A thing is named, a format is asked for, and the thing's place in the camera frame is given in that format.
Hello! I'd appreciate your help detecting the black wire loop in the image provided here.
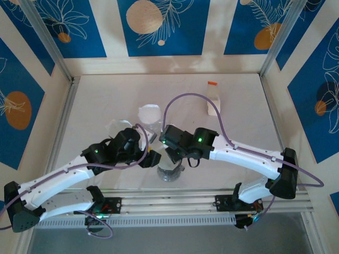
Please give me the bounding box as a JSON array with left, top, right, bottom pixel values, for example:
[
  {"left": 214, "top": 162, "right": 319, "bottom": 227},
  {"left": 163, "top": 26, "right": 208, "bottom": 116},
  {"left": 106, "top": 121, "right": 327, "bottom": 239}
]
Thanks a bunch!
[{"left": 186, "top": 155, "right": 201, "bottom": 169}]

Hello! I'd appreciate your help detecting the black controller box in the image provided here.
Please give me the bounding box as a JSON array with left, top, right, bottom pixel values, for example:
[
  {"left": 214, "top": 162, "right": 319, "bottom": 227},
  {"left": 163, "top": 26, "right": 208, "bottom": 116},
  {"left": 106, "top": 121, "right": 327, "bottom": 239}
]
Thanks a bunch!
[
  {"left": 234, "top": 213, "right": 263, "bottom": 230},
  {"left": 84, "top": 214, "right": 107, "bottom": 233}
]

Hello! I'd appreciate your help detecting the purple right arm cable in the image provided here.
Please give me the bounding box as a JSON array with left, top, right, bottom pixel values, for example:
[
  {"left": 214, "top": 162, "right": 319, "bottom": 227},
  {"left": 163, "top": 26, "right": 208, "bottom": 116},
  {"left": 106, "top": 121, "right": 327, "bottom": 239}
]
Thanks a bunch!
[{"left": 163, "top": 92, "right": 324, "bottom": 231}]

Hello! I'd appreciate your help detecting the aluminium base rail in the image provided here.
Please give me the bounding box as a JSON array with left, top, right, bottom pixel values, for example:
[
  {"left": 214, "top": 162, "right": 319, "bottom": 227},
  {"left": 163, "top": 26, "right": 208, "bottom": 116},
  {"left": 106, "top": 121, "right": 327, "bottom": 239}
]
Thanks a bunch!
[{"left": 22, "top": 188, "right": 315, "bottom": 217}]

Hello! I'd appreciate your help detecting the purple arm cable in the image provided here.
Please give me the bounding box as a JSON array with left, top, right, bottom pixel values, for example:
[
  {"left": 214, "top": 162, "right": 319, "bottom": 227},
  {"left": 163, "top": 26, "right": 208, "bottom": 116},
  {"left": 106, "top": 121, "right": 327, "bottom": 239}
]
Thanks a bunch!
[
  {"left": 0, "top": 123, "right": 149, "bottom": 239},
  {"left": 163, "top": 92, "right": 324, "bottom": 231}
]

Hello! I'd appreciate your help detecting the white slotted cable duct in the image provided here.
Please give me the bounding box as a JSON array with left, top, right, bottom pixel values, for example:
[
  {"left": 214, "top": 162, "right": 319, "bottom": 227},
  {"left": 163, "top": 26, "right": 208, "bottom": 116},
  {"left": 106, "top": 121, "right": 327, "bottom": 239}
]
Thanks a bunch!
[{"left": 34, "top": 214, "right": 237, "bottom": 229}]

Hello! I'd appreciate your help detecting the clear glass carafe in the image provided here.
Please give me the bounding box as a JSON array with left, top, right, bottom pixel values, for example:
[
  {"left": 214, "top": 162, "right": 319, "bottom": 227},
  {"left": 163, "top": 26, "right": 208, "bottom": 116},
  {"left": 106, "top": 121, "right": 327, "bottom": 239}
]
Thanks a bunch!
[{"left": 157, "top": 165, "right": 184, "bottom": 184}]

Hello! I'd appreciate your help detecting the aluminium table side rail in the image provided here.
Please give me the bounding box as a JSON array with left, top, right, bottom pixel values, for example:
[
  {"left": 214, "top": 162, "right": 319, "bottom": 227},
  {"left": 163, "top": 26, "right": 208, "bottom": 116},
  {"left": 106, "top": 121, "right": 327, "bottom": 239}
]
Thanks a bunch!
[{"left": 39, "top": 77, "right": 81, "bottom": 196}]

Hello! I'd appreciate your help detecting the aluminium frame post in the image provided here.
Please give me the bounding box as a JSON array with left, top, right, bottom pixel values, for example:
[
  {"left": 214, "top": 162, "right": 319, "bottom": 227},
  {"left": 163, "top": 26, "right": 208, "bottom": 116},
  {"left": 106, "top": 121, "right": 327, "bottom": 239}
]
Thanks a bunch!
[
  {"left": 20, "top": 0, "right": 74, "bottom": 83},
  {"left": 259, "top": 0, "right": 307, "bottom": 78}
]

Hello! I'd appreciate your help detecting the orange and white filter pack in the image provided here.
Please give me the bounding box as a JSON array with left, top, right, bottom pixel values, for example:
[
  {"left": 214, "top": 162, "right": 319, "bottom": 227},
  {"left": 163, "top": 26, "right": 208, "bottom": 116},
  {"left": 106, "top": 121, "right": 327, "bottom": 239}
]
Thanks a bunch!
[{"left": 206, "top": 81, "right": 221, "bottom": 116}]

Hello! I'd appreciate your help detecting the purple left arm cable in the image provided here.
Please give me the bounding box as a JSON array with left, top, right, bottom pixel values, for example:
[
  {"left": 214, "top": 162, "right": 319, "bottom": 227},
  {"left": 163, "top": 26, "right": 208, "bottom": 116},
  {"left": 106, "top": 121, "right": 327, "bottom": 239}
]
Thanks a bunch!
[{"left": 0, "top": 123, "right": 149, "bottom": 239}]

